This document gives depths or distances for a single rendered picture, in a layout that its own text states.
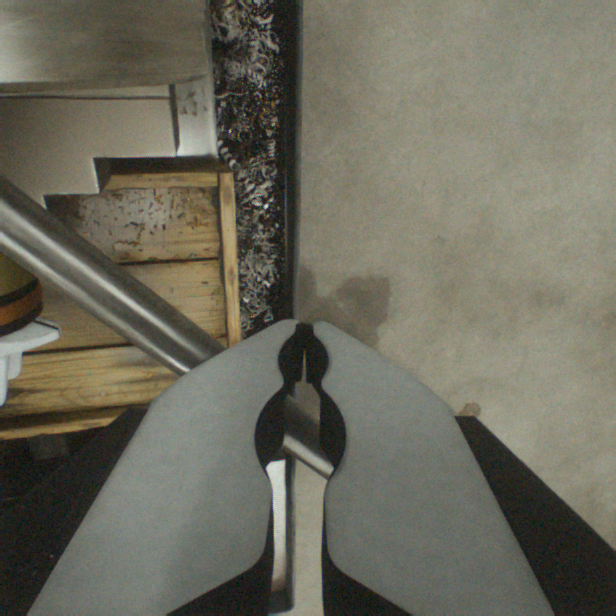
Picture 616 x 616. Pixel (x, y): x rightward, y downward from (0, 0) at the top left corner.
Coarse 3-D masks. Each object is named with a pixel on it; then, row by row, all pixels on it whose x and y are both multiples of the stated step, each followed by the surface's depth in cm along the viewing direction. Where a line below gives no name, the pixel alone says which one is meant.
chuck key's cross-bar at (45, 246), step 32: (0, 192) 9; (0, 224) 9; (32, 224) 9; (64, 224) 10; (32, 256) 10; (64, 256) 10; (96, 256) 10; (64, 288) 10; (96, 288) 10; (128, 288) 10; (128, 320) 10; (160, 320) 11; (160, 352) 11; (192, 352) 11; (288, 416) 12; (288, 448) 12; (320, 448) 12
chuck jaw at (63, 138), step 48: (0, 96) 25; (48, 96) 25; (96, 96) 26; (144, 96) 26; (0, 144) 26; (48, 144) 26; (96, 144) 27; (144, 144) 27; (48, 192) 27; (96, 192) 28
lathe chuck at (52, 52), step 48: (0, 0) 15; (48, 0) 16; (96, 0) 17; (144, 0) 19; (192, 0) 22; (0, 48) 15; (48, 48) 16; (96, 48) 18; (144, 48) 19; (192, 48) 23
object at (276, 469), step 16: (0, 464) 62; (16, 464) 62; (32, 464) 63; (48, 464) 63; (272, 464) 64; (0, 480) 60; (16, 480) 60; (32, 480) 60; (272, 480) 66; (0, 496) 58; (16, 496) 58; (272, 576) 79
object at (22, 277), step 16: (0, 256) 28; (0, 272) 28; (16, 272) 29; (0, 288) 28; (16, 288) 29; (32, 288) 31; (0, 304) 29; (16, 304) 30; (32, 304) 31; (0, 320) 29; (16, 320) 30; (32, 320) 31; (0, 336) 30
